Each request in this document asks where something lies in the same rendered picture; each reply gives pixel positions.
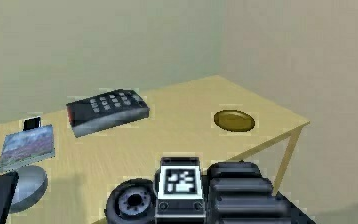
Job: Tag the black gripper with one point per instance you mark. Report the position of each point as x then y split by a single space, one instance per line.
133 201

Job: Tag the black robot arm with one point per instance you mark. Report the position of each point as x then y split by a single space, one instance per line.
233 193

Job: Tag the light wooden table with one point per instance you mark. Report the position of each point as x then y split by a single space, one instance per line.
173 133

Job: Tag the black remote control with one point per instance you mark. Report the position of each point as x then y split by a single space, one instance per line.
103 110

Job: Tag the grey round lamp base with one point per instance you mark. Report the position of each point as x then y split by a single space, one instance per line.
30 186

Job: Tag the blue picture book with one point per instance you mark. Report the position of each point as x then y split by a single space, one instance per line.
27 146

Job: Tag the small black phone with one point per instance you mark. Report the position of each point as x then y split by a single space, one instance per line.
32 123

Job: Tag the brown round dish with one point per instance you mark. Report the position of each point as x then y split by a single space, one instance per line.
234 120

